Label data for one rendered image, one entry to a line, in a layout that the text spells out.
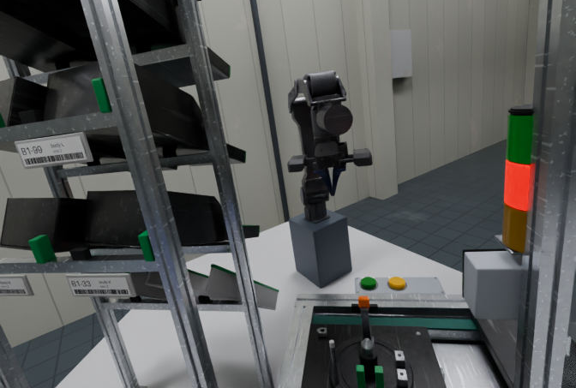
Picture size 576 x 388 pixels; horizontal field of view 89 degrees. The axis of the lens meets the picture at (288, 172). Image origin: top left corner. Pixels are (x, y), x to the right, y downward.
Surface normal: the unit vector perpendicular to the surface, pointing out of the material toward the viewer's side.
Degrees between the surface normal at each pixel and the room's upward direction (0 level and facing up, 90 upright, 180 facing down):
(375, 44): 90
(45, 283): 90
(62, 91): 65
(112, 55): 90
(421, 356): 0
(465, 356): 0
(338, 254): 90
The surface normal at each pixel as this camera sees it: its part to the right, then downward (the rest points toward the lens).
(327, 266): 0.54, 0.14
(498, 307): -0.19, 0.28
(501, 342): -0.14, -0.96
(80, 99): -0.38, -0.15
